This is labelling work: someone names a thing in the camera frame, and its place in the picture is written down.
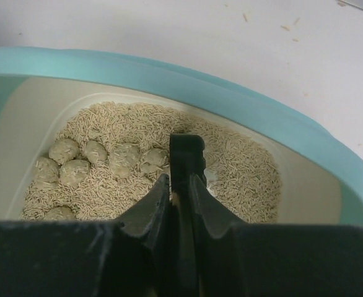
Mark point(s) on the teal litter box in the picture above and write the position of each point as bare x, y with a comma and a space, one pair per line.
232, 101

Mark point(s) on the beige cat litter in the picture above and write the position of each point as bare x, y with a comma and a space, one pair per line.
109, 155

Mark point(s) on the black litter scoop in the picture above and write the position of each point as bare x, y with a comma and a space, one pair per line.
186, 160

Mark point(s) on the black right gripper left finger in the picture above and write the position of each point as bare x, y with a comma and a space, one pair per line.
118, 257

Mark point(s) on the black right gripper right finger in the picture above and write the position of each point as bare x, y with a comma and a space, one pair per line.
236, 258

